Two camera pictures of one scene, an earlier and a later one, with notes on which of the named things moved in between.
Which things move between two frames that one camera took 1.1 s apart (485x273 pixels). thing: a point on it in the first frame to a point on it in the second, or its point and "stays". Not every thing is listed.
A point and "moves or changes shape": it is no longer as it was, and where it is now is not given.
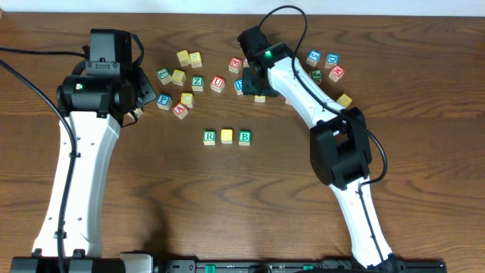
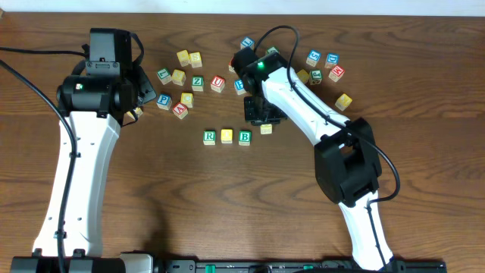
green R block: [209, 137] stays
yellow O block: [226, 136] stays
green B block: [245, 137] stays
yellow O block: [261, 98] moves or changes shape
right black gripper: [247, 86] to [250, 114]
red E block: [234, 64] stays
